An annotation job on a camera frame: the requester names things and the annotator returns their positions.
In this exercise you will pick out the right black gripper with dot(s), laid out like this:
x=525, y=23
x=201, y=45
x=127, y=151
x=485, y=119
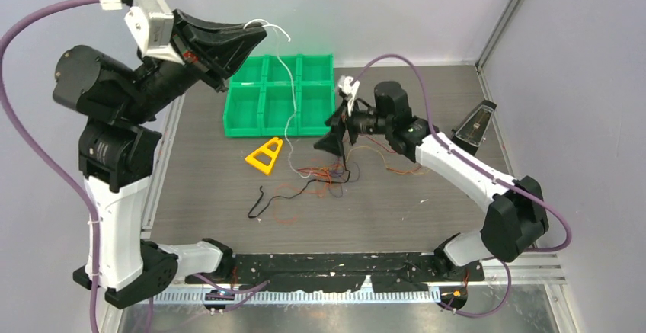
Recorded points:
x=333, y=142

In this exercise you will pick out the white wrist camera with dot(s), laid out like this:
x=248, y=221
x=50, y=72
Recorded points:
x=150, y=22
x=347, y=88

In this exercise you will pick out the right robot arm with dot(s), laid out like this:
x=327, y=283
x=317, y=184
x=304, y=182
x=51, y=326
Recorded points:
x=515, y=215

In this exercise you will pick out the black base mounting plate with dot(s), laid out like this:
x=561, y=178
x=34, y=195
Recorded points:
x=342, y=272

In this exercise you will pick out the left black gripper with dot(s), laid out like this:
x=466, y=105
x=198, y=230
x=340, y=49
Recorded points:
x=213, y=49

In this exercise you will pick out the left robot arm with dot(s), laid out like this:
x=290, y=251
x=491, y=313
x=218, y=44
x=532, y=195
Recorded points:
x=116, y=150

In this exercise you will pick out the black metronome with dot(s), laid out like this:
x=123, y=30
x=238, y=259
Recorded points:
x=470, y=133

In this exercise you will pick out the slotted cable duct rail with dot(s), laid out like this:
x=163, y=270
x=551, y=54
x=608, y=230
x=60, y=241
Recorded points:
x=194, y=296

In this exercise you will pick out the green six-compartment bin tray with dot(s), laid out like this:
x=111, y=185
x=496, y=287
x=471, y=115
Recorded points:
x=270, y=96

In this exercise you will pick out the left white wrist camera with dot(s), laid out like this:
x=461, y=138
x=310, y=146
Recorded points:
x=150, y=22

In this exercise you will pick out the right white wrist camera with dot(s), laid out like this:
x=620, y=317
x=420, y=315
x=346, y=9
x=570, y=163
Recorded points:
x=347, y=88

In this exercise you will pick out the yellow triangular plastic bracket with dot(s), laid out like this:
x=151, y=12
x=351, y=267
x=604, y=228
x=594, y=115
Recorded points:
x=265, y=157

